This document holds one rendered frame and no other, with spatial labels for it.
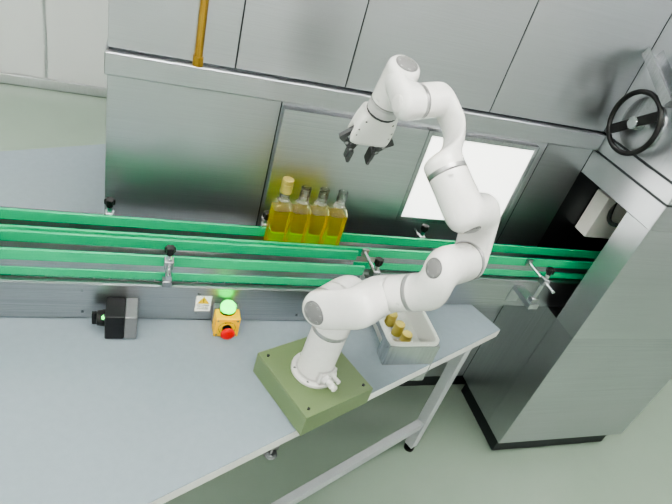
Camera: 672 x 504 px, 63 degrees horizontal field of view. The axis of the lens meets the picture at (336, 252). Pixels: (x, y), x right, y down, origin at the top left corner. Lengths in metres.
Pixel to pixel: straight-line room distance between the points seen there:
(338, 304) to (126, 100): 0.82
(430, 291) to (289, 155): 0.74
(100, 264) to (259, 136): 0.57
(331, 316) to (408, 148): 0.75
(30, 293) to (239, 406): 0.61
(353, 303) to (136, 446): 0.60
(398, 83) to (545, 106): 0.89
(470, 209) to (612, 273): 1.06
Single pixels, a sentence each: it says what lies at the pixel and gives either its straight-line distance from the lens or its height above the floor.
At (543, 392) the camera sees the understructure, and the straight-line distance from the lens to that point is 2.42.
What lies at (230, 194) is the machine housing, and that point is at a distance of 1.76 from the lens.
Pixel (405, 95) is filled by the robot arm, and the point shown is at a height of 1.57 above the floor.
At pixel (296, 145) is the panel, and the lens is 1.67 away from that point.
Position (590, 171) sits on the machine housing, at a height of 1.26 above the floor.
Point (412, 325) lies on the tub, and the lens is 1.83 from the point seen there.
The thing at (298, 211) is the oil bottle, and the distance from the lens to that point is 1.61.
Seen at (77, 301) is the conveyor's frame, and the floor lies 0.81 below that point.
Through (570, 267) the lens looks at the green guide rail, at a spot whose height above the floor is 0.94.
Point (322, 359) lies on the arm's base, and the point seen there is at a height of 0.91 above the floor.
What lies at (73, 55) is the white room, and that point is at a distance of 4.75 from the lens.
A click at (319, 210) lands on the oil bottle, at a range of 1.63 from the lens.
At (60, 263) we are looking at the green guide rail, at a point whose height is 0.92.
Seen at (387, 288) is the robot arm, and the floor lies 1.20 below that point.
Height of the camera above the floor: 1.90
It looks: 34 degrees down
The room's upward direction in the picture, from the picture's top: 18 degrees clockwise
